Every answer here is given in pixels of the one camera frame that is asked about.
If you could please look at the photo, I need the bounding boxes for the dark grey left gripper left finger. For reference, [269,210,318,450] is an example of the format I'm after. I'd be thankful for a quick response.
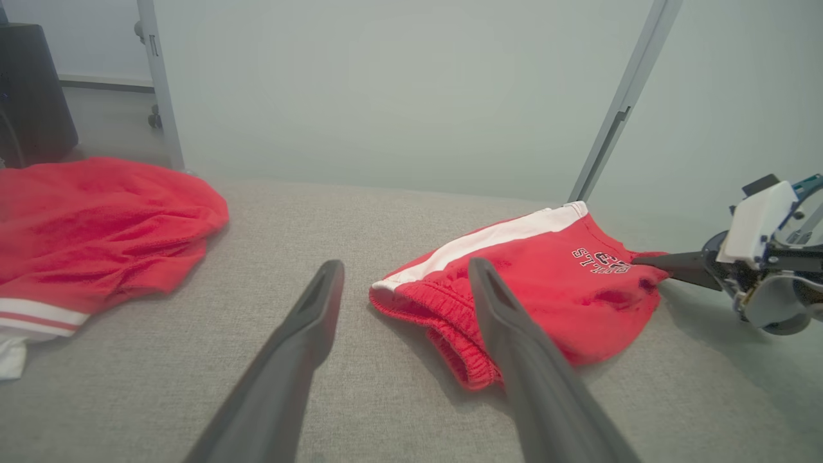
[183,259,346,463]

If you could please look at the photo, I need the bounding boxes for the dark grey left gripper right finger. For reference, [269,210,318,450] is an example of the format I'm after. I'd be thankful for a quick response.
[467,257,644,463]

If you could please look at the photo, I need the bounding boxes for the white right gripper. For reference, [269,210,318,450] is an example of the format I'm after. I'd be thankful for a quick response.
[632,181,823,304]

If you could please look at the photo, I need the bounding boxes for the red shorts with white stripe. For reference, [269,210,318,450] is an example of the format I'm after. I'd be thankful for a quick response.
[369,201,671,391]

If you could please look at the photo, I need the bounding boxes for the red shirt with white sleeves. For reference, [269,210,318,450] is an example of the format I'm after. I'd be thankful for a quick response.
[0,158,230,380]

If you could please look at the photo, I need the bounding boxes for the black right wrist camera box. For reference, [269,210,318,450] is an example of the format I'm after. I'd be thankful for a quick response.
[742,174,781,197]

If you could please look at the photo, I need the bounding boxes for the teal right camera connector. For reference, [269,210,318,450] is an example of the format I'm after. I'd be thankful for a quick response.
[792,173,823,201]

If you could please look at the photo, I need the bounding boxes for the grey partition post double foot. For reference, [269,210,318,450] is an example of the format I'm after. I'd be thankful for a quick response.
[568,0,683,204]

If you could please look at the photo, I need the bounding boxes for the grey partition post single foot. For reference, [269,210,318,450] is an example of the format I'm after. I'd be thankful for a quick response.
[134,0,188,172]

